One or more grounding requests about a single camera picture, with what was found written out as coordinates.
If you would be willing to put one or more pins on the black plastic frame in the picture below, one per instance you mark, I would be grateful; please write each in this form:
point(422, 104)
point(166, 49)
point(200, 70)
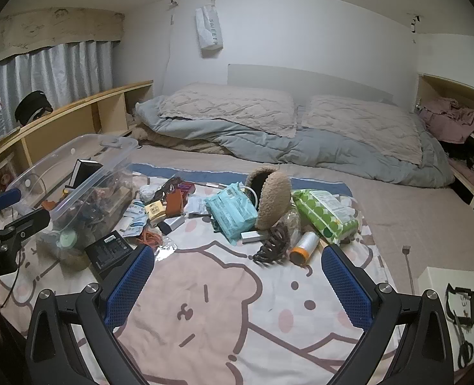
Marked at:
point(450, 288)

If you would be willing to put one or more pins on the white headboard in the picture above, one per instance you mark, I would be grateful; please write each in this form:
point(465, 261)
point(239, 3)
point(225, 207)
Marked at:
point(321, 82)

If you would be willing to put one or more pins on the grey blue duvet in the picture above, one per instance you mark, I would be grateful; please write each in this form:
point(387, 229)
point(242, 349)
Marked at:
point(261, 144)

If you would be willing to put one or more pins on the dark patterned scrunchie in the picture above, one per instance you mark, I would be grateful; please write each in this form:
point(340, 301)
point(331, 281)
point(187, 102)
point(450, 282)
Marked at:
point(168, 186)

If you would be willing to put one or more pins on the green dotted wipes pack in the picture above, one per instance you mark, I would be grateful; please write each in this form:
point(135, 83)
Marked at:
point(325, 216)

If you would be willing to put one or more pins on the pile of pink clothes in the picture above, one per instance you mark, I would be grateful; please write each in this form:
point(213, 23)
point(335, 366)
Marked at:
point(449, 120)

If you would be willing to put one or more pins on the teal tissue pack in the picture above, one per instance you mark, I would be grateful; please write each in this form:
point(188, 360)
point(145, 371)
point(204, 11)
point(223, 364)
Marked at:
point(231, 212)

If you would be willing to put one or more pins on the wooden bedside shelf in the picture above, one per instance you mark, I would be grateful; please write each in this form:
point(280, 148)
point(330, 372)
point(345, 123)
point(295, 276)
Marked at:
point(80, 100)

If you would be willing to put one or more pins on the crumpled white tissue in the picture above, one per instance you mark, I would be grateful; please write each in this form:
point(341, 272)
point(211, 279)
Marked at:
point(146, 193)

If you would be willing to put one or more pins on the beige plush toy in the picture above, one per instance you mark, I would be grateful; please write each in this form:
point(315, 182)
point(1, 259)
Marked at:
point(142, 133)

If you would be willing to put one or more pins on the brown hair claw clip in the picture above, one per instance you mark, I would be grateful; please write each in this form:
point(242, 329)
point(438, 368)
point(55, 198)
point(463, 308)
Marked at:
point(273, 242)

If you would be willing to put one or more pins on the black cardboard box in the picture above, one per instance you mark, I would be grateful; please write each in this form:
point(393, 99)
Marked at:
point(108, 248)

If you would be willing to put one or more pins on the silver and black power bank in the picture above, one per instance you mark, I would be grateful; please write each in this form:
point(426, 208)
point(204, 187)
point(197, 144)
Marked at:
point(172, 224)

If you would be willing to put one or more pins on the clear plastic storage bin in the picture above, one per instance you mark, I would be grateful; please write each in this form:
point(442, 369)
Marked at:
point(112, 168)

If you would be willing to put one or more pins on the small yellow box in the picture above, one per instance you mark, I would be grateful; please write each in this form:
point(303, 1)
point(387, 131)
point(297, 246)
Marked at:
point(155, 210)

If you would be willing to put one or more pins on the thin stick brush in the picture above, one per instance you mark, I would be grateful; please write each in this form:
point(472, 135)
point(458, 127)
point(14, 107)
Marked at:
point(405, 250)

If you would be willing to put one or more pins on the small silver box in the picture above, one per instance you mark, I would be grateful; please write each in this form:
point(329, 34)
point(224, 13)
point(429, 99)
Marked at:
point(255, 236)

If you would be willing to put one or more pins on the clear plastic wrapper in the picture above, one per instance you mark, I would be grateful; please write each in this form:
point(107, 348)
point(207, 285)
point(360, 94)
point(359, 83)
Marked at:
point(164, 250)

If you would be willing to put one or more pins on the cream side shelf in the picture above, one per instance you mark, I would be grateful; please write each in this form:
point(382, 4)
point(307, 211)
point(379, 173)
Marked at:
point(425, 88)

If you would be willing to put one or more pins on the black scissors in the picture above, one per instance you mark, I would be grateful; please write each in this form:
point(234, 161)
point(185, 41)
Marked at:
point(466, 347)

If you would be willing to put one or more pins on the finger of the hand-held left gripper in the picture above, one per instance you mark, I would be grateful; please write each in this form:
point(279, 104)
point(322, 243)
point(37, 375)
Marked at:
point(32, 221)
point(4, 201)

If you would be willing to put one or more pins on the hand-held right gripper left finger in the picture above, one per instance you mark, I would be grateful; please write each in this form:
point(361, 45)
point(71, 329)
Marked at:
point(128, 284)

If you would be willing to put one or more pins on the silver tube with orange cap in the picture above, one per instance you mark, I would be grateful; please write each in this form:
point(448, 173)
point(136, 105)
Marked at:
point(305, 246)

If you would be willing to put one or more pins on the beige printed valance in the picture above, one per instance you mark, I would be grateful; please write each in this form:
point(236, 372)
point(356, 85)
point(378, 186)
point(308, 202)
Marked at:
point(40, 28)

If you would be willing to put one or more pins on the white paper packet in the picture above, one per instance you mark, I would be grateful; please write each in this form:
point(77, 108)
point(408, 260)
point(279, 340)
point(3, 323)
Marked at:
point(197, 206)

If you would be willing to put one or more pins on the mint green round lid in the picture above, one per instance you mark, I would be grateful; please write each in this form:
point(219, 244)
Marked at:
point(67, 240)

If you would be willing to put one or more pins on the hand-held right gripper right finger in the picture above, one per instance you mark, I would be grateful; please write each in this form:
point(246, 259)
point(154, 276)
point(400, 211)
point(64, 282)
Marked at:
point(347, 288)

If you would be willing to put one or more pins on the grey curtain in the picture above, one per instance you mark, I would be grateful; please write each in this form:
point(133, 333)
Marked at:
point(60, 72)

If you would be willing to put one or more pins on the small pink box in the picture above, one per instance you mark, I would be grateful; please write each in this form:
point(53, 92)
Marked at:
point(185, 187)

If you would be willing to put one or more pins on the brown leather case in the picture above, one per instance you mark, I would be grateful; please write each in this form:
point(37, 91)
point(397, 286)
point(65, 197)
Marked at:
point(174, 204)

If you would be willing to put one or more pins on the white hanging wall bag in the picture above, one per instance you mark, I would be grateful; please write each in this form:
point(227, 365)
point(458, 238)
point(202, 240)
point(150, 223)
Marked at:
point(209, 28)

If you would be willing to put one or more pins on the small black and white box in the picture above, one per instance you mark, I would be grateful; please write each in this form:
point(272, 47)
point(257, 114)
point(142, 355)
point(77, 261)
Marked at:
point(86, 170)

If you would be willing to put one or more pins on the beige quilted pillow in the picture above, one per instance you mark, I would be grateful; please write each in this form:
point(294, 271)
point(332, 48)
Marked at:
point(229, 104)
point(361, 128)

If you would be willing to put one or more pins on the black visor cap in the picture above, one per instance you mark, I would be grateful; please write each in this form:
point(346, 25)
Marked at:
point(30, 102)

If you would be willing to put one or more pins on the pile of blue sachets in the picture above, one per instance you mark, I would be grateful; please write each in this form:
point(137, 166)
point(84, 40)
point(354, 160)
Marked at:
point(134, 224)

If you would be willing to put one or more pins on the printed cartoon blanket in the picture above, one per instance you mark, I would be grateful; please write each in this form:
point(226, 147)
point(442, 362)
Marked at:
point(221, 288)

